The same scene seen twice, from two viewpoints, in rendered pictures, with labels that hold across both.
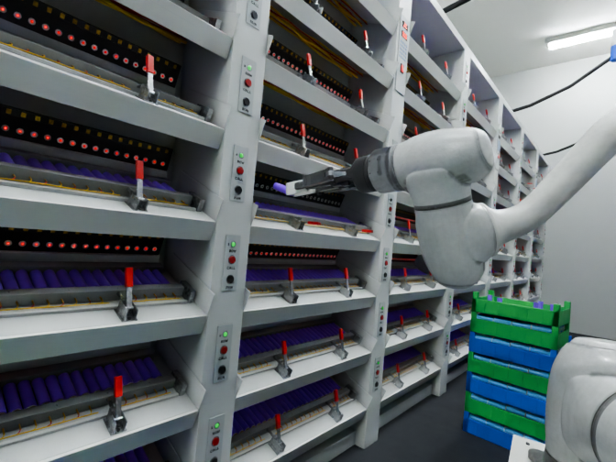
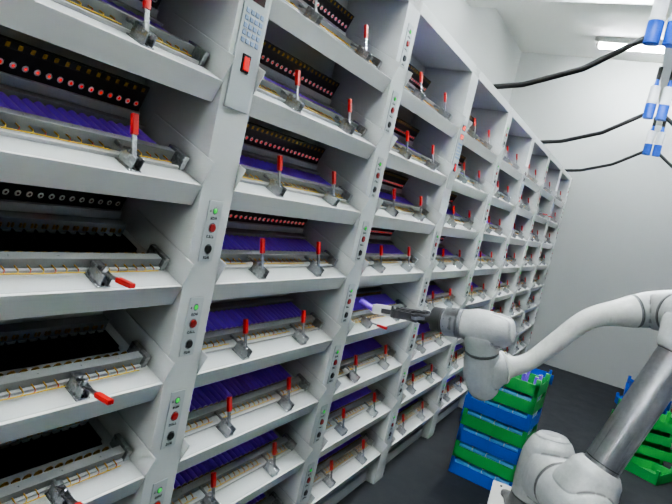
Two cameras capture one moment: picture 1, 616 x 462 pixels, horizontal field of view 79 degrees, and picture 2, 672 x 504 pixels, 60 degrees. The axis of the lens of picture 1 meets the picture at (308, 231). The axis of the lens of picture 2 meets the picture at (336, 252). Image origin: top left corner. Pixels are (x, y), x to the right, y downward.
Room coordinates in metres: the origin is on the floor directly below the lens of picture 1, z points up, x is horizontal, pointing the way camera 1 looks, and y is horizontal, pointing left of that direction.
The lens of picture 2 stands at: (-0.87, 0.63, 1.17)
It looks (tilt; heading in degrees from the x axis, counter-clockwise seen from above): 6 degrees down; 347
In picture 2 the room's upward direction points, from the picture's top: 13 degrees clockwise
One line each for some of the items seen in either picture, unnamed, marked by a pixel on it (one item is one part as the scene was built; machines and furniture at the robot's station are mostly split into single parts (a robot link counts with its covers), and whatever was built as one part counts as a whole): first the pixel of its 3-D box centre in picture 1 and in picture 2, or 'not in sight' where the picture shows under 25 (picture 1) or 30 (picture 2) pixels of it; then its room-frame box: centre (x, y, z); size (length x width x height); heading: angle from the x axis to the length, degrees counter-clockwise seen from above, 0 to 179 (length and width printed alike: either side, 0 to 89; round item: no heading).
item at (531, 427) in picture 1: (512, 408); (490, 454); (1.48, -0.87, 0.12); 0.30 x 0.20 x 0.08; 45
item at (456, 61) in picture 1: (436, 217); (452, 272); (1.95, -0.67, 0.89); 0.20 x 0.09 x 1.78; 50
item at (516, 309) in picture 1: (520, 306); (511, 374); (1.48, -0.87, 0.52); 0.30 x 0.20 x 0.08; 45
